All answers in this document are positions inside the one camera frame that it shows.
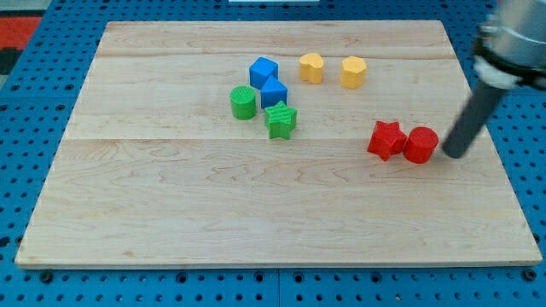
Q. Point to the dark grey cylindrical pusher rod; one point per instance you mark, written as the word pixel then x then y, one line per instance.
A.
pixel 480 106

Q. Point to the red cylinder block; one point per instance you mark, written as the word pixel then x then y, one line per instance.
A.
pixel 420 145

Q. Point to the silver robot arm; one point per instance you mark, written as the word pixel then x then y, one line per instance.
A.
pixel 509 51

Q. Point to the yellow heart block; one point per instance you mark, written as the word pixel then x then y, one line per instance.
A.
pixel 311 68

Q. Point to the red star block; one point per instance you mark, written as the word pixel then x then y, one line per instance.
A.
pixel 387 140

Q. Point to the yellow hexagon block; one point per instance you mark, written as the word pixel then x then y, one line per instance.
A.
pixel 352 72

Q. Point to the green star block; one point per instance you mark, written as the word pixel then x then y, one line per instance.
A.
pixel 280 120

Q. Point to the blue triangle block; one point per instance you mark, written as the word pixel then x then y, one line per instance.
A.
pixel 272 92

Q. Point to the blue cube block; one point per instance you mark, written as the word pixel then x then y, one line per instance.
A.
pixel 260 71

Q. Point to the green cylinder block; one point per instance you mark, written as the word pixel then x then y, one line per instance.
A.
pixel 243 102

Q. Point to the light wooden board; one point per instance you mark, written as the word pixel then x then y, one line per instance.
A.
pixel 154 172

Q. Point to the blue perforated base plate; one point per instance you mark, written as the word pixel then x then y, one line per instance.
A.
pixel 38 97

